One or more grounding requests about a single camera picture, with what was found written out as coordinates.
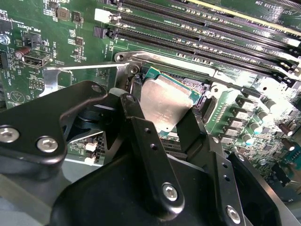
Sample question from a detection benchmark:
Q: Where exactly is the metal socket cover frame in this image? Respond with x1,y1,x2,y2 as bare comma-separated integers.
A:
43,61,134,97

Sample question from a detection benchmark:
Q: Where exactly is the silver-topped CPU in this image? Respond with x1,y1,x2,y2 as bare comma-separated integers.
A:
139,65,203,138

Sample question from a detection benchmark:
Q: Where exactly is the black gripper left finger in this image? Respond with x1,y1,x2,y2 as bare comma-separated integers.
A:
0,77,186,217

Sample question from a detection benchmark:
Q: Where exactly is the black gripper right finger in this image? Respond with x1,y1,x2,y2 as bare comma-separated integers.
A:
175,105,296,226

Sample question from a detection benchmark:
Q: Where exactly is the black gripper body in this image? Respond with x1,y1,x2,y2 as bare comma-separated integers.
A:
50,150,221,226

